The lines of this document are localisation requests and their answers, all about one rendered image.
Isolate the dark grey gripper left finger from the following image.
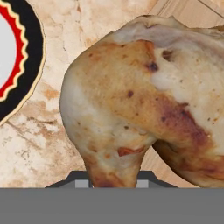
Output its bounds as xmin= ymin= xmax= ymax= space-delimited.
xmin=45 ymin=171 xmax=94 ymax=189

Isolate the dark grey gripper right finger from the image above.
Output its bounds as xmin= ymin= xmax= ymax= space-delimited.
xmin=136 ymin=170 xmax=179 ymax=189

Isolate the roasted chicken drumstick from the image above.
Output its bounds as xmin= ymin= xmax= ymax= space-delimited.
xmin=59 ymin=14 xmax=224 ymax=189

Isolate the black red white plate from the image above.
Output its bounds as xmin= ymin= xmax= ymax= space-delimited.
xmin=0 ymin=0 xmax=47 ymax=127

